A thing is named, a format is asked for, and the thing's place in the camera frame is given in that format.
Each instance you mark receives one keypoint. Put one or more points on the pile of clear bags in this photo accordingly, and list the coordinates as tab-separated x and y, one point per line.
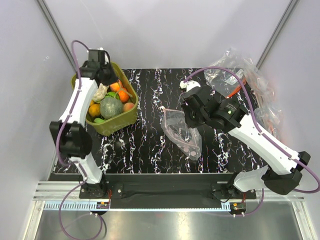
268	114

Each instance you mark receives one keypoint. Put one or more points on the green pepper toy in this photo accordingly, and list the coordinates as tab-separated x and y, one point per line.
98	120

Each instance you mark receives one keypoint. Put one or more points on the clear zip top bag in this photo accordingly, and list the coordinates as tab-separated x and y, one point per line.
187	139

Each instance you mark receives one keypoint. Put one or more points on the pink peach lower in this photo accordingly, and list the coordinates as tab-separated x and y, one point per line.
128	106

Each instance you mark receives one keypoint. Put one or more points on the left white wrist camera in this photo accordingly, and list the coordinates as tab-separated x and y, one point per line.
103	56

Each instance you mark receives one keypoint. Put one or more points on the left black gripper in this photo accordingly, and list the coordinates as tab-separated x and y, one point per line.
114	77

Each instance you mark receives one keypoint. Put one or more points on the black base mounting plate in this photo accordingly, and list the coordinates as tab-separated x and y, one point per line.
201	179

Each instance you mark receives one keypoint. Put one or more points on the aluminium frame rail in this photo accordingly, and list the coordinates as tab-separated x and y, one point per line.
56	190

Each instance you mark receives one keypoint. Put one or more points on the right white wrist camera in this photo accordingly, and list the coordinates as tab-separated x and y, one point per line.
186	86

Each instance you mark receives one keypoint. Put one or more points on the orange fruit toy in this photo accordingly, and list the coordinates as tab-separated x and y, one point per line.
123	96

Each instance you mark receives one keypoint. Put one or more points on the green netted melon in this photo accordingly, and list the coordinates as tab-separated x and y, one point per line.
110	107

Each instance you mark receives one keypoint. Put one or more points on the white cauliflower toy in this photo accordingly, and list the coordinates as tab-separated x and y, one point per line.
100	93

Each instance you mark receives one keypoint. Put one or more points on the olive green plastic bin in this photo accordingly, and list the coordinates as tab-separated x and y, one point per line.
107	127

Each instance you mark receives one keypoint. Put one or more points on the green striped watermelon toy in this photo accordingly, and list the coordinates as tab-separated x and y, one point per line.
112	95

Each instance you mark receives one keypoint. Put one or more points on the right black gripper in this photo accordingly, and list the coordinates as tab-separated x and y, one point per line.
189	122

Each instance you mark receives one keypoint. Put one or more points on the pink peach upper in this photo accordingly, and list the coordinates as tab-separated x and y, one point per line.
115	87

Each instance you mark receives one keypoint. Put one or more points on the pink peach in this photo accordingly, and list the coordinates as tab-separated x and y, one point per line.
128	106
115	87

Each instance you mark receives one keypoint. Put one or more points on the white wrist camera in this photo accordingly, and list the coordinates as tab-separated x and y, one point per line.
186	86
103	56

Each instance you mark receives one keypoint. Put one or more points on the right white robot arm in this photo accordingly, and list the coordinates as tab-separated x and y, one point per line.
282	174

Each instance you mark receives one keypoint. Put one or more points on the black marble pattern mat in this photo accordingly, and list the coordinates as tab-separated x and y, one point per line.
143	148

